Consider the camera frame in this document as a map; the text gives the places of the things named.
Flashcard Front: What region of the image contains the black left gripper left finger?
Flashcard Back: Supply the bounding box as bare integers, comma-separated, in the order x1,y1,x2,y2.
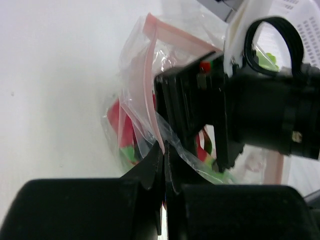
0,144,164,240

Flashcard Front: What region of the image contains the fake watermelon slice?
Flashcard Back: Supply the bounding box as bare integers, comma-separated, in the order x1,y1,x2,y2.
106,99,140,165

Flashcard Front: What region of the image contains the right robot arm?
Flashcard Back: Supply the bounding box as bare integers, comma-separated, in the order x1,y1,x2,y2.
154,52,320,172

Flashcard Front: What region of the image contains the clear zip top bag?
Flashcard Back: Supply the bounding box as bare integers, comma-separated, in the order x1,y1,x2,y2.
103,13,290,184

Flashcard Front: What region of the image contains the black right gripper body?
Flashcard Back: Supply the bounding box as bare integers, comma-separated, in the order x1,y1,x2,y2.
154,51,244,173

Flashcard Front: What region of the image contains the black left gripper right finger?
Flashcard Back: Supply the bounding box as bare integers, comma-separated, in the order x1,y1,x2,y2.
164,144,320,240

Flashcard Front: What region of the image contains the white perforated plastic basket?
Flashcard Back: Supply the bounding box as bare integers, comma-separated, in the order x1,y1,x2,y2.
257,0,320,68

